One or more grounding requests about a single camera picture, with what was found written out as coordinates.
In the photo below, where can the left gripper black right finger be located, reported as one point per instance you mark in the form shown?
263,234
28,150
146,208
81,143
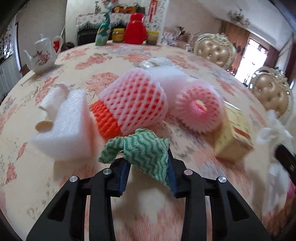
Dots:
232,218

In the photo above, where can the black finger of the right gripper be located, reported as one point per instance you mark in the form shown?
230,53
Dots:
287,159

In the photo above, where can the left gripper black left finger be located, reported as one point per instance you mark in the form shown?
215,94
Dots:
76,203

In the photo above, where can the white knotted tissue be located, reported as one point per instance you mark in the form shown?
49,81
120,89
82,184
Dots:
278,180

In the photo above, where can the white foam block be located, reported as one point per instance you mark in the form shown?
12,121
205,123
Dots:
70,137

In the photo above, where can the green zigzag cloth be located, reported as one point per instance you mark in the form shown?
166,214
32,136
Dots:
144,149

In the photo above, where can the white plastic bag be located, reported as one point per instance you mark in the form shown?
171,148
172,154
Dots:
155,62

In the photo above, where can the yellow carton box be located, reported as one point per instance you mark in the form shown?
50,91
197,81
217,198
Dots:
232,140

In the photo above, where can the beige tufted chair near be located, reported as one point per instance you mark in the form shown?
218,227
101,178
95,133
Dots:
271,88

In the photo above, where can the beige tufted chair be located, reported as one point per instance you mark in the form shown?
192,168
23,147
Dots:
271,88
216,48

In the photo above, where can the floral tablecloth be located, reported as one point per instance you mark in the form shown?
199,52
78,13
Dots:
147,210

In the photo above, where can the orange foam fruit net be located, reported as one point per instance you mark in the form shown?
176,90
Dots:
107,125

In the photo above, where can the brown curtain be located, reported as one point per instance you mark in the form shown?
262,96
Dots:
239,38

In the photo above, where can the beige tufted chair far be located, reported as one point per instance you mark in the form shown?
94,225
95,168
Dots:
216,48

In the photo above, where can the pink foam fruit net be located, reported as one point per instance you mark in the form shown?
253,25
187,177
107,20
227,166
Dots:
135,101

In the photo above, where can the chandelier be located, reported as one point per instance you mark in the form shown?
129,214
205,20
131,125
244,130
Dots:
238,19

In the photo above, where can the white floral teapot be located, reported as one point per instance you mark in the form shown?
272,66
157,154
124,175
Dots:
44,55

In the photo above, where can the yellow-lid jar right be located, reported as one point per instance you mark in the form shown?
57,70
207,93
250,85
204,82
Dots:
152,37

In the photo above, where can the yellow-lid jar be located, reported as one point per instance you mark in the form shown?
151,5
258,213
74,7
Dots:
152,37
118,35

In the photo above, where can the green peacock bottle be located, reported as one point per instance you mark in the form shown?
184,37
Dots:
103,31

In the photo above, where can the yellow-lid jar left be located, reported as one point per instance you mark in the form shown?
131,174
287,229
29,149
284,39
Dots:
118,35

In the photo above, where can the black piano with lace cover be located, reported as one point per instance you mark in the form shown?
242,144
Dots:
88,25

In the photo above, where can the red thermos jug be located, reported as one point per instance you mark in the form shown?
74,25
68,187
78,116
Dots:
135,32

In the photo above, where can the red Chinese knot ornament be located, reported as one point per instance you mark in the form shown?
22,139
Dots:
152,9

